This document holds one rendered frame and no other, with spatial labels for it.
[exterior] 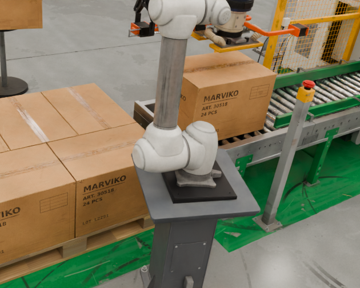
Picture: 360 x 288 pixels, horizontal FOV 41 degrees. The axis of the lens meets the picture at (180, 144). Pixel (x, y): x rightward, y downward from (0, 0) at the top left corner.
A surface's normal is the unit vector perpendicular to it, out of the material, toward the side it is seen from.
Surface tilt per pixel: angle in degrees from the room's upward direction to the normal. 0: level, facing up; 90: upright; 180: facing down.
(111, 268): 0
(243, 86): 90
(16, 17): 90
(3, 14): 90
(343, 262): 0
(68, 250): 90
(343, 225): 0
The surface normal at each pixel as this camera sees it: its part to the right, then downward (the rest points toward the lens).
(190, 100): -0.83, 0.20
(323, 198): 0.13, -0.84
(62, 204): 0.57, 0.50
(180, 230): 0.26, 0.55
